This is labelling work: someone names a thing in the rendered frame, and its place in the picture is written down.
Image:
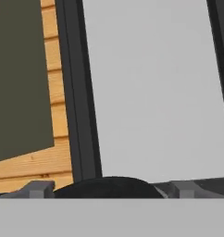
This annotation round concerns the black round blender lid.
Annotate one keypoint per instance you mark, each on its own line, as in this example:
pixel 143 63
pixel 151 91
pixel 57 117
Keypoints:
pixel 107 188

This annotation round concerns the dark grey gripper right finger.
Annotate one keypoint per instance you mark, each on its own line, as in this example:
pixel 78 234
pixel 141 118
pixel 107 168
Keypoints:
pixel 182 189

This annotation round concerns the pale grey dark-framed panel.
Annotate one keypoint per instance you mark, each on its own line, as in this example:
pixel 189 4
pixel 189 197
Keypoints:
pixel 154 92

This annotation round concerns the dark olive cupboard door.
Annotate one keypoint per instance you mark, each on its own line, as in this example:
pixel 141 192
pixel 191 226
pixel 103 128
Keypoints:
pixel 19 77

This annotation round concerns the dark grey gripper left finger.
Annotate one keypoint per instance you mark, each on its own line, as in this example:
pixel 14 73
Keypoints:
pixel 36 189

